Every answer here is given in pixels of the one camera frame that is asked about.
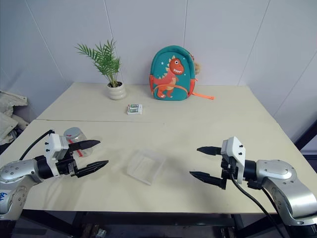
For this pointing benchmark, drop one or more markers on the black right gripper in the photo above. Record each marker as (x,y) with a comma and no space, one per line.
(226,171)

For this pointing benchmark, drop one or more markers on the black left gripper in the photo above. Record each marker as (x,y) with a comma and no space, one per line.
(65,165)

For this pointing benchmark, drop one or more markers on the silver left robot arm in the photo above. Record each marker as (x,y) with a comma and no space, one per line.
(22,171)

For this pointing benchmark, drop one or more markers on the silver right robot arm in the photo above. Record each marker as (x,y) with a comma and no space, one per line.
(284,183)

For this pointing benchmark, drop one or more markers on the clear plastic tray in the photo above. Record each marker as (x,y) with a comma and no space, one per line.
(146,166)

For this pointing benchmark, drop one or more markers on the clear cup red label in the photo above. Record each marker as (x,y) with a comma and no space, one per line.
(78,141)

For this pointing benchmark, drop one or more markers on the small white green box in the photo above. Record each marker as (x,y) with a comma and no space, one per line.
(134,109)

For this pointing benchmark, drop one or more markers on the white ribbed plant pot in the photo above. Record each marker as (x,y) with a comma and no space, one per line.
(116,91)

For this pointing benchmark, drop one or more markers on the beige jacket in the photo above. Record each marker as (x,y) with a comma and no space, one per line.
(10,116)

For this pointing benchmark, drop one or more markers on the green palm plant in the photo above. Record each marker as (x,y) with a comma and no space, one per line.
(104,62)

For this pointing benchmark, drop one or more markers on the teal dinosaur backpack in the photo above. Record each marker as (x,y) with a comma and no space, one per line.
(172,74)

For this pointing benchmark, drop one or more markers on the brown fur pompom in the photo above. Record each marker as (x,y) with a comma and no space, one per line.
(198,67)

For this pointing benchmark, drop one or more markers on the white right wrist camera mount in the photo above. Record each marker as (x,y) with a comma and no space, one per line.
(235,153)

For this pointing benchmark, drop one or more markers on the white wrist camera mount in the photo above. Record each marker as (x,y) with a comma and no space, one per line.
(53,151)
(235,153)

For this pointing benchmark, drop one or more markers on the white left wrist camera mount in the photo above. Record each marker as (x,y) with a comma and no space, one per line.
(53,151)

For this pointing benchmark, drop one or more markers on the black table frame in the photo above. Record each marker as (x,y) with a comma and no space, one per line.
(148,220)

